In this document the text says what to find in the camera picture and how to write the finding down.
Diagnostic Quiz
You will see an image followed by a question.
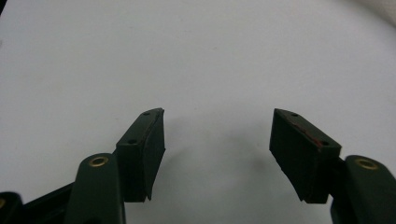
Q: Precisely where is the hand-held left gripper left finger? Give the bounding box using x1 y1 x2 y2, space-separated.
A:
115 107 166 203

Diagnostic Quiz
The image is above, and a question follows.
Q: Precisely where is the white foam board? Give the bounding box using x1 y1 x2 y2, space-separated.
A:
0 0 396 224

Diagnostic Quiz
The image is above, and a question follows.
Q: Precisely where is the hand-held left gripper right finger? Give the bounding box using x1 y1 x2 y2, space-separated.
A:
269 108 343 204

